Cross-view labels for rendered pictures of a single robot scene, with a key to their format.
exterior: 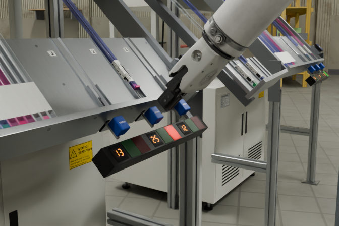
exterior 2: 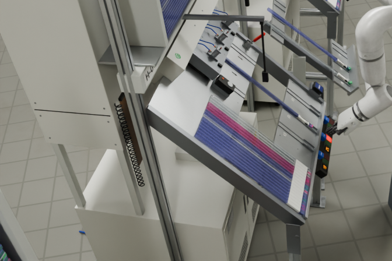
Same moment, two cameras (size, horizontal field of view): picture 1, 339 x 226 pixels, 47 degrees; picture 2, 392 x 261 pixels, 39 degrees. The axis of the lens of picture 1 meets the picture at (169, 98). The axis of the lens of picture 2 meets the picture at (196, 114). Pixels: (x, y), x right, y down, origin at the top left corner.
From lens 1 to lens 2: 1.88 m
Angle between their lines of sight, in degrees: 32
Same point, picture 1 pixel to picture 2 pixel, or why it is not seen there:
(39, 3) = not seen: outside the picture
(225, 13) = (367, 110)
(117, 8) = (269, 63)
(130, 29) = (279, 73)
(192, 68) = (351, 128)
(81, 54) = (288, 123)
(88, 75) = (297, 134)
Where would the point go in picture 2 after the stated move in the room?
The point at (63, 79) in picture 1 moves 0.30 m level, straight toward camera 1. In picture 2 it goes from (296, 146) to (350, 190)
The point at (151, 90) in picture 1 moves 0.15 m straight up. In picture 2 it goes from (312, 119) to (312, 92)
